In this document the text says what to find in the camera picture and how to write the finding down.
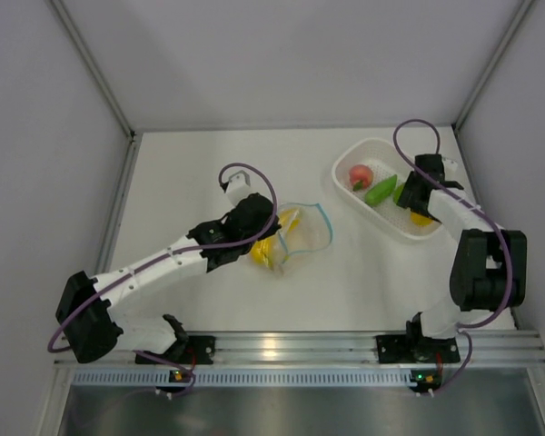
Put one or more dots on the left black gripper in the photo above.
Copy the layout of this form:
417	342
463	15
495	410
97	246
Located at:
273	228

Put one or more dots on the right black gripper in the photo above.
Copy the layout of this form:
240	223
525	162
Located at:
407	198

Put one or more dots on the green fake vegetable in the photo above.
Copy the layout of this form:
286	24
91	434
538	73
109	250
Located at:
397	193
380	191

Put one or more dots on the yellow fake lemon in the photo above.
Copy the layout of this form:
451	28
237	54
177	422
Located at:
420	220

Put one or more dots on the clear zip top bag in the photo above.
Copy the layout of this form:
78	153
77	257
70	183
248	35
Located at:
313	234

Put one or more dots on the red fake peach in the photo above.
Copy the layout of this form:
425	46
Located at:
360	177

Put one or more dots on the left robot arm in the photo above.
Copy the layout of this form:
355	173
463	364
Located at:
91	313

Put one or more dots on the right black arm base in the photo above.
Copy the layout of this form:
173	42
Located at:
399	348

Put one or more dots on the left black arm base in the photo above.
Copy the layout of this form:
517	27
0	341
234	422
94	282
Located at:
198	349

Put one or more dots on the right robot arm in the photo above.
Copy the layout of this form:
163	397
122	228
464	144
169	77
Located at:
488	273

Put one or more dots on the yellow fake banana bunch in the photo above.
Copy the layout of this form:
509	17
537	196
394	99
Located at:
273	251

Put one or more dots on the white perforated plastic basket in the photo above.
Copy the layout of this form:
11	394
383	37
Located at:
384	161

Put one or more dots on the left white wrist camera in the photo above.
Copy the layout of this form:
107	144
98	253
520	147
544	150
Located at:
237	187

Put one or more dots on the aluminium mounting rail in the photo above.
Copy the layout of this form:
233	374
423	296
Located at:
486	348

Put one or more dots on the white slotted cable duct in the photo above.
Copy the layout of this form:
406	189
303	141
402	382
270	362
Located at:
172	378

